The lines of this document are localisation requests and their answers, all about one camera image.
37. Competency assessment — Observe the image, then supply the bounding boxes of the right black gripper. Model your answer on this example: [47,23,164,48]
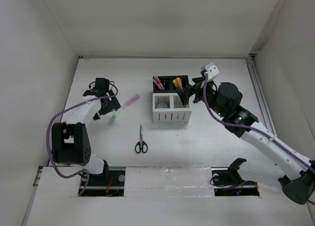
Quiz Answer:
[175,76,226,118]

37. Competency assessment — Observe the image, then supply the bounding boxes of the green highlighter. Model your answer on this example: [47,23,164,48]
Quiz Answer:
[108,110,120,126]

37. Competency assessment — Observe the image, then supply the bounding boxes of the orange highlighter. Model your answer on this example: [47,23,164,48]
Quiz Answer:
[176,77,183,89]

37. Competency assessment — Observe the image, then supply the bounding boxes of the yellow highlighter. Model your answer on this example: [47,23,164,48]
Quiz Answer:
[173,79,179,88]

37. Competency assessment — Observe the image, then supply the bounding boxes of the pink highlighter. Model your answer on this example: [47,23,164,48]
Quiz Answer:
[122,94,140,109]

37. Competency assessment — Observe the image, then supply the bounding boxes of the pink red pen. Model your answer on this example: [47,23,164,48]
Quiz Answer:
[153,77,162,90]

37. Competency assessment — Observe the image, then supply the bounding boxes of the clear jar of clips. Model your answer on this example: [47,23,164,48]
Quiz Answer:
[157,103,169,109]

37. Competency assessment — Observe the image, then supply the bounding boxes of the orange pen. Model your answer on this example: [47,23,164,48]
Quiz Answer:
[157,76,164,90]

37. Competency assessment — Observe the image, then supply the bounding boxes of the black handled scissors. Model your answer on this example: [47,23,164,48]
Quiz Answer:
[134,125,148,154]

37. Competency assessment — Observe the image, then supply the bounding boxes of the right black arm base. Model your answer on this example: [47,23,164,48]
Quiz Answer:
[209,158,260,196]

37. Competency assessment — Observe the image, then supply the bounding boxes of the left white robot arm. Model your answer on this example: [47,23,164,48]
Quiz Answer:
[46,78,121,185]

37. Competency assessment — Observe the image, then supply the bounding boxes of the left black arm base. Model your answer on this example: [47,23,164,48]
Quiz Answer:
[79,167,126,197]

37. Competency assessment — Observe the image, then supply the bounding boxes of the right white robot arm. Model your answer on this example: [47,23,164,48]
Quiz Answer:
[176,76,315,205]

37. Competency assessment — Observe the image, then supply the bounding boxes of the black two-slot pen holder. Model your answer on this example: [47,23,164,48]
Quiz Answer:
[153,75,189,93]

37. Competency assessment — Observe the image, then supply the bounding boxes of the white two-slot pen holder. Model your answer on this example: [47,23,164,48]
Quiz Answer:
[152,93,192,124]

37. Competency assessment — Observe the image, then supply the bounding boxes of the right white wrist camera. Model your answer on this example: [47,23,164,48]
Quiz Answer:
[201,62,220,81]

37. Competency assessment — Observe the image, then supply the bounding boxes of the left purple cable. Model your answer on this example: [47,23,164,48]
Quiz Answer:
[46,80,120,196]

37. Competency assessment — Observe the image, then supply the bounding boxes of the purple cable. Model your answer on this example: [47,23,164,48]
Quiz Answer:
[46,80,120,196]
[202,73,315,204]

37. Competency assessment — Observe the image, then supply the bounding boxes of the aluminium rail right side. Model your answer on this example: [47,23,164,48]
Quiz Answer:
[246,54,277,135]

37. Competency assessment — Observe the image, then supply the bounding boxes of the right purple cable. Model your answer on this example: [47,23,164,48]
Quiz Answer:
[202,73,315,204]

